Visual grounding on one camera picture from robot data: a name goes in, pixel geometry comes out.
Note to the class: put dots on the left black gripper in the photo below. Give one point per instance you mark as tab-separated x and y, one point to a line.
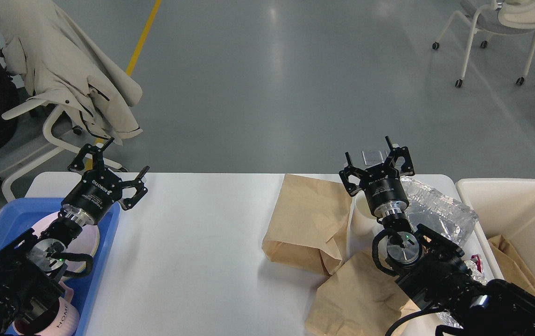
92	196

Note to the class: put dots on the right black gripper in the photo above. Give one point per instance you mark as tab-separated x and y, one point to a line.
382	189

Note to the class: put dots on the pink plate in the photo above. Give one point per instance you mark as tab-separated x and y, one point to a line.
86	243

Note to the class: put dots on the brown paper bag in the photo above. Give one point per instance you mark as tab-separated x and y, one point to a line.
358	300
308	227

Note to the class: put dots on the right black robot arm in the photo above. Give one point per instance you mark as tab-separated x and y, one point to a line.
428	267

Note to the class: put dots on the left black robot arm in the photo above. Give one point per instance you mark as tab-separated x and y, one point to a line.
32	265

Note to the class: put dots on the clear floor plate left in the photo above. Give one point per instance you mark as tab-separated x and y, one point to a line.
373	157

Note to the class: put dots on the white paper cup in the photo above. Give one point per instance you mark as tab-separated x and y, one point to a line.
362	221

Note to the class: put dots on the upper foil container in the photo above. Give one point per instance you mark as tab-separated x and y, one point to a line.
444	214

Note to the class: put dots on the foil container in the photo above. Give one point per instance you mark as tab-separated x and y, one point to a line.
444	214
476	275

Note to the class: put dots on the blue plastic tray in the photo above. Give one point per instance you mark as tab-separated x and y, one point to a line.
21	214

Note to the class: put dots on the white office chair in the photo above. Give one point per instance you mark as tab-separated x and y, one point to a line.
43	130

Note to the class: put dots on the beige coat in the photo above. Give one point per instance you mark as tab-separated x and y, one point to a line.
60	64

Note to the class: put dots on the pink mug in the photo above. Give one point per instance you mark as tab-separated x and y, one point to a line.
60	320

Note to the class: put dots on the lower foil container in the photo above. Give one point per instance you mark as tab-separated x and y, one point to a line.
476	275

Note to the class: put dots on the beige plastic bin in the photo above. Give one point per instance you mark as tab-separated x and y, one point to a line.
505	206

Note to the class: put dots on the paper bag in bin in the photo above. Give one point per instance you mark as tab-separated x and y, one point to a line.
511	264

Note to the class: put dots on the far white chair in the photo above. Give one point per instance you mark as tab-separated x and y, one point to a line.
495	17

